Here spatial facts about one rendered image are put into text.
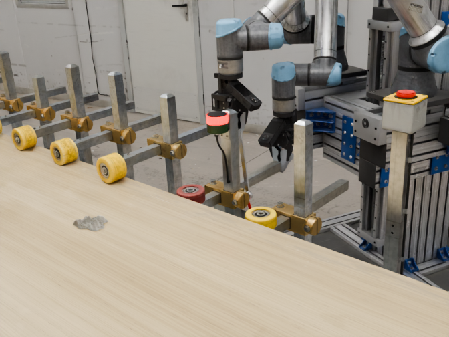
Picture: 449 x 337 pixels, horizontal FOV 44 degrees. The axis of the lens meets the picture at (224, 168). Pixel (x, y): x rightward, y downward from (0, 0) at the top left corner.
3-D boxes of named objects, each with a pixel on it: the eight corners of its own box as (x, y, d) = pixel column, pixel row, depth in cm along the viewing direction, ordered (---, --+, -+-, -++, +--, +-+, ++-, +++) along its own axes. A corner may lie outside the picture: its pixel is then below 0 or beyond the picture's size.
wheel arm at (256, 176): (273, 170, 188) (273, 158, 186) (281, 172, 185) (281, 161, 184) (181, 218, 158) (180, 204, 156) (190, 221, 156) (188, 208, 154)
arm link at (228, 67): (248, 57, 162) (230, 61, 157) (248, 72, 164) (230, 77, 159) (228, 55, 167) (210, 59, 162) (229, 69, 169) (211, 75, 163)
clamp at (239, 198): (216, 194, 173) (215, 179, 171) (250, 205, 164) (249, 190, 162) (204, 200, 169) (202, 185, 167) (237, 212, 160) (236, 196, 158)
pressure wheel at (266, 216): (244, 245, 147) (242, 206, 143) (274, 242, 148) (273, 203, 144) (248, 260, 140) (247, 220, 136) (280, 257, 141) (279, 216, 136)
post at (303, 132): (301, 278, 158) (301, 117, 140) (311, 283, 156) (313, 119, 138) (293, 284, 156) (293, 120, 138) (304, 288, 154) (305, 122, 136)
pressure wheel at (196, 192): (193, 215, 165) (190, 180, 161) (212, 222, 160) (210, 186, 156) (174, 225, 160) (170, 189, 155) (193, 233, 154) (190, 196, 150)
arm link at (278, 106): (286, 101, 175) (265, 98, 180) (286, 116, 176) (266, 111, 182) (299, 96, 180) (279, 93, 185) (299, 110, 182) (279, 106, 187)
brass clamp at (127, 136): (113, 134, 201) (112, 121, 199) (138, 142, 192) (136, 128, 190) (100, 139, 196) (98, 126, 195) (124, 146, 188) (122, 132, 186)
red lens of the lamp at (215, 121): (216, 118, 156) (216, 109, 155) (232, 121, 152) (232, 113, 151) (202, 123, 152) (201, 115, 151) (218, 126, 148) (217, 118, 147)
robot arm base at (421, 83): (414, 85, 199) (417, 57, 195) (446, 94, 186) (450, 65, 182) (381, 91, 193) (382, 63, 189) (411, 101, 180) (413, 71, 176)
